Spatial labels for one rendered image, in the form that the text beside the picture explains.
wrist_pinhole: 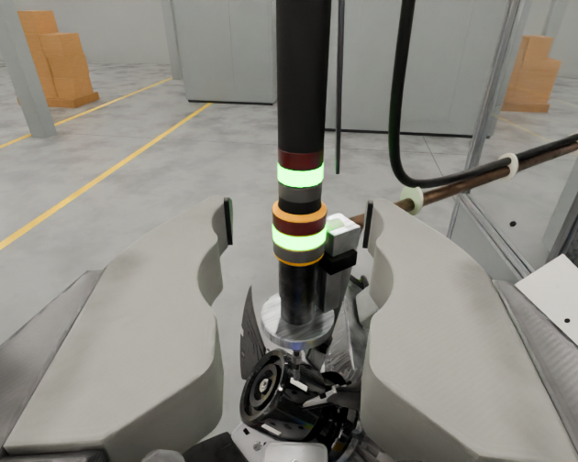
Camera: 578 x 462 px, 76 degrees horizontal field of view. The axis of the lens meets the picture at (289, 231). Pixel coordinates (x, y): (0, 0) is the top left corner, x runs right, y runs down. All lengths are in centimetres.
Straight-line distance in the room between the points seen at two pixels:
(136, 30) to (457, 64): 1061
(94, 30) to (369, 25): 1080
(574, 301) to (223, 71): 743
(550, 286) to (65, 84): 840
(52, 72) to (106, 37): 623
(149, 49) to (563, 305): 1382
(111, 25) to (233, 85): 749
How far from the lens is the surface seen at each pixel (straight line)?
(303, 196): 27
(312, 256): 30
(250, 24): 757
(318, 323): 35
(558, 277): 74
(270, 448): 60
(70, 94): 863
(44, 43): 865
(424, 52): 590
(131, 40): 1435
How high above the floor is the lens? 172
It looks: 32 degrees down
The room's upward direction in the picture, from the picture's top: straight up
